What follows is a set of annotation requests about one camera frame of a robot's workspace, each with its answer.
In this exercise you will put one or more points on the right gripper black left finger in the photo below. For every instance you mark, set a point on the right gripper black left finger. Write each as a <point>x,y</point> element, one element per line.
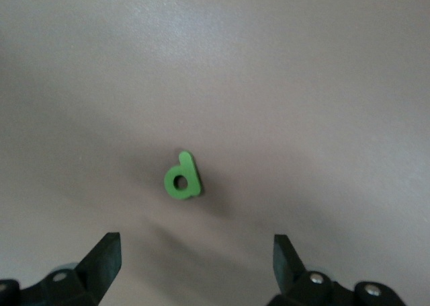
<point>97,275</point>

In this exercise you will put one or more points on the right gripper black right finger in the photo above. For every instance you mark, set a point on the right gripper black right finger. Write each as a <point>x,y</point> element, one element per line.
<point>292,279</point>

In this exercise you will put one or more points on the green letter p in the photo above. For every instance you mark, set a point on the green letter p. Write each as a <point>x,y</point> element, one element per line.
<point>188,171</point>

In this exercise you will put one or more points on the brown table cover sheet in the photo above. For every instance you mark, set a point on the brown table cover sheet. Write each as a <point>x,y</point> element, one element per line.
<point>235,84</point>

